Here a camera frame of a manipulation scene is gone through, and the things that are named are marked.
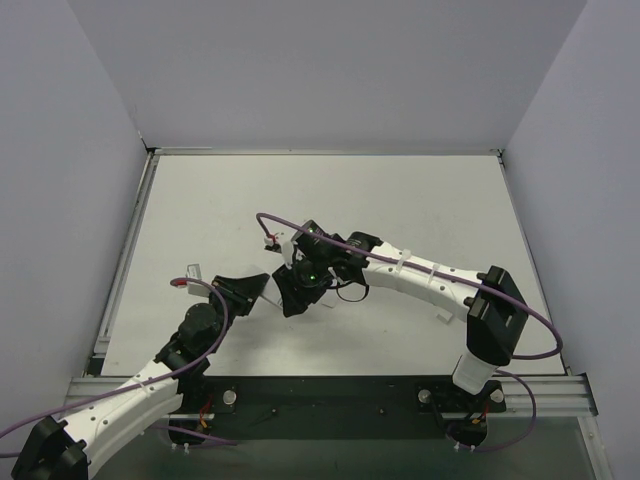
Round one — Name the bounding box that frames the long white remote control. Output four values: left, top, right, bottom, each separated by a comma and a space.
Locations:
433, 307, 455, 325

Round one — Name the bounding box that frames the small grey remote control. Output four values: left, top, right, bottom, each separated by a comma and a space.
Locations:
260, 278, 283, 309

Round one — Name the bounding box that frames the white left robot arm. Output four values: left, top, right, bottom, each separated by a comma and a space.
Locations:
10, 273, 270, 479

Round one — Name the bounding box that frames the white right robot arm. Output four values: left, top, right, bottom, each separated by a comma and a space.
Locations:
264, 221, 528, 395

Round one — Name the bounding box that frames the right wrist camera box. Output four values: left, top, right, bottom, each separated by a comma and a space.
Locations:
264, 232, 297, 266

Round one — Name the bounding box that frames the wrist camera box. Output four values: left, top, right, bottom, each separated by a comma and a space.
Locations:
172, 263, 208, 297
264, 232, 297, 266

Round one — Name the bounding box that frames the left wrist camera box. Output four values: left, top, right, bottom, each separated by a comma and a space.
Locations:
172, 263, 208, 297

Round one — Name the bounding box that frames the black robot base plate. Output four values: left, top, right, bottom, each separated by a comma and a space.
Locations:
157, 375, 507, 444

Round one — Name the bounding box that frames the aluminium table edge rail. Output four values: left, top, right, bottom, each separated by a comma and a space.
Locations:
91, 149, 158, 358

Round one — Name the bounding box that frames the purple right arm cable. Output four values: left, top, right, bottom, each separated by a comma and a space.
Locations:
254, 212, 564, 454

